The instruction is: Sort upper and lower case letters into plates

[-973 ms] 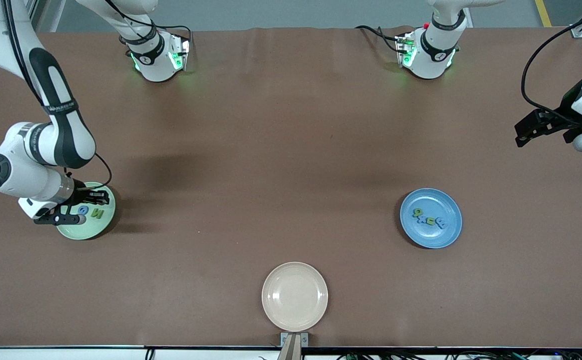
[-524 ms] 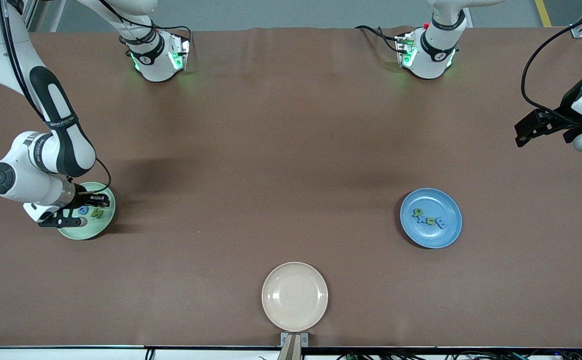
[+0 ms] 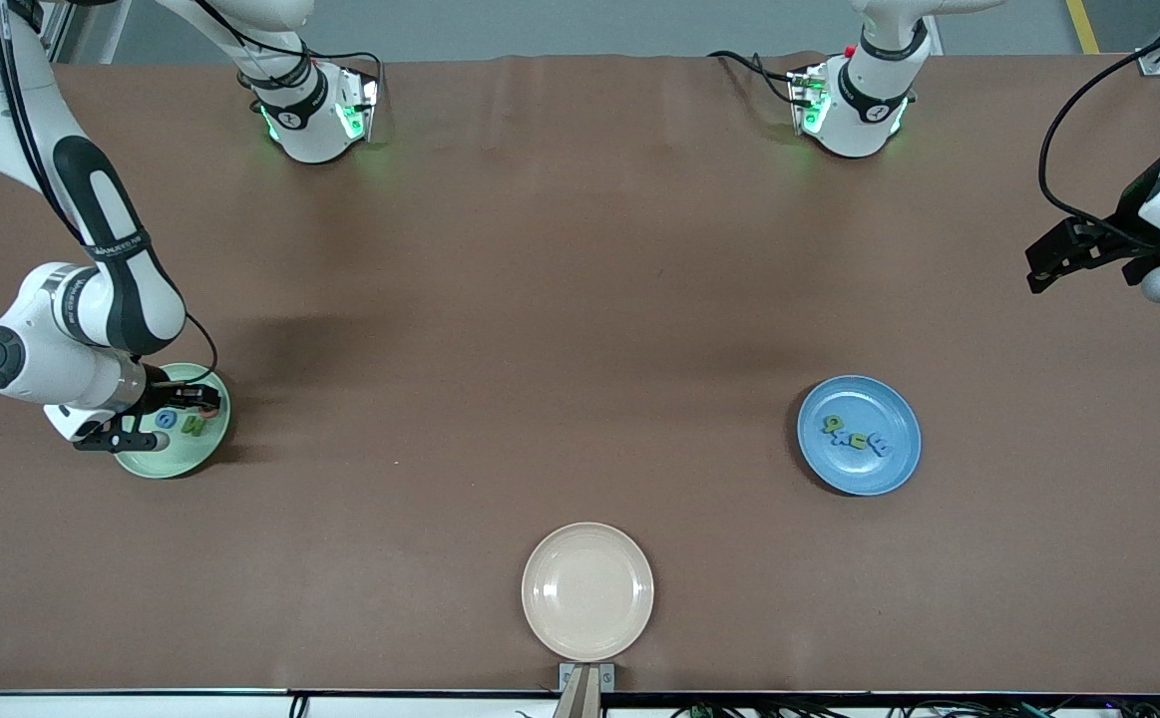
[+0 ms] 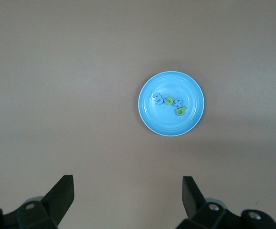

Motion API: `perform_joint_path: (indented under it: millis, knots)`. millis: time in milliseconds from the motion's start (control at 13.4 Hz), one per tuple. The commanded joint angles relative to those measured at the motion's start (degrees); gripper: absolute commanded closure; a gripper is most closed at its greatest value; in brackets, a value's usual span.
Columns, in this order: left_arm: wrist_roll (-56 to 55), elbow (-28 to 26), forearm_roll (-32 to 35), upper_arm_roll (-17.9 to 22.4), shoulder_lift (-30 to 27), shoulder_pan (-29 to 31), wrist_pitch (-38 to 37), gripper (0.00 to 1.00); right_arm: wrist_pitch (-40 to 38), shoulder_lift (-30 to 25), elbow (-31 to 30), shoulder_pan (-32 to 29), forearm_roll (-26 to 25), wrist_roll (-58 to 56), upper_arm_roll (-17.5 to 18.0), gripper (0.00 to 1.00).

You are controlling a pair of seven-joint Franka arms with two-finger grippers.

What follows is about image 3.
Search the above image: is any green plate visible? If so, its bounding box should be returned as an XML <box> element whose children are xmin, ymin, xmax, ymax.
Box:
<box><xmin>113</xmin><ymin>362</ymin><xmax>232</xmax><ymax>481</ymax></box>

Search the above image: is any blue plate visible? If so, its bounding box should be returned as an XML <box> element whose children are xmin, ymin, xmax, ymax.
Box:
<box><xmin>796</xmin><ymin>374</ymin><xmax>923</xmax><ymax>498</ymax></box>

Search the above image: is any white table edge strip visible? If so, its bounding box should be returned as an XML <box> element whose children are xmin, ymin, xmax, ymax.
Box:
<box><xmin>0</xmin><ymin>688</ymin><xmax>1160</xmax><ymax>718</ymax></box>

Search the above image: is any brown table mat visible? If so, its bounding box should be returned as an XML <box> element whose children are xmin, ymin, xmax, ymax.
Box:
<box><xmin>0</xmin><ymin>52</ymin><xmax>1160</xmax><ymax>694</ymax></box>

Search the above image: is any beige plate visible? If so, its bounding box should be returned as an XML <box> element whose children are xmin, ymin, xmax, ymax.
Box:
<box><xmin>521</xmin><ymin>522</ymin><xmax>656</xmax><ymax>663</ymax></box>

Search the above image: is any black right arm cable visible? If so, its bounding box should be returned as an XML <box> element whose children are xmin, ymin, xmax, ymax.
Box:
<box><xmin>0</xmin><ymin>0</ymin><xmax>219</xmax><ymax>388</ymax></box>

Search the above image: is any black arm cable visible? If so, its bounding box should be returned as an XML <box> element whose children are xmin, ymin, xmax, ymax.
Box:
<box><xmin>1038</xmin><ymin>0</ymin><xmax>1160</xmax><ymax>250</ymax></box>
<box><xmin>0</xmin><ymin>0</ymin><xmax>219</xmax><ymax>388</ymax></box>

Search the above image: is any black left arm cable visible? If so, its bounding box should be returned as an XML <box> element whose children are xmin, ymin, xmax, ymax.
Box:
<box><xmin>1038</xmin><ymin>0</ymin><xmax>1160</xmax><ymax>250</ymax></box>

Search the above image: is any black right base cable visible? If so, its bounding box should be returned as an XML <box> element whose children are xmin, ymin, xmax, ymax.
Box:
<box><xmin>235</xmin><ymin>0</ymin><xmax>384</xmax><ymax>106</ymax></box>

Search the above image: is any black base cable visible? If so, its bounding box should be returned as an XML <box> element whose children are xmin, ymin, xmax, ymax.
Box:
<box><xmin>235</xmin><ymin>0</ymin><xmax>384</xmax><ymax>106</ymax></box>
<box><xmin>707</xmin><ymin>48</ymin><xmax>805</xmax><ymax>106</ymax></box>

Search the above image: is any black left base cable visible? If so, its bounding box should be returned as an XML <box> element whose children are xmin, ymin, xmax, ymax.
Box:
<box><xmin>707</xmin><ymin>48</ymin><xmax>805</xmax><ymax>106</ymax></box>

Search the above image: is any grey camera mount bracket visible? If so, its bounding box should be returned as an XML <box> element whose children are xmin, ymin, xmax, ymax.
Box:
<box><xmin>557</xmin><ymin>662</ymin><xmax>616</xmax><ymax>718</ymax></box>

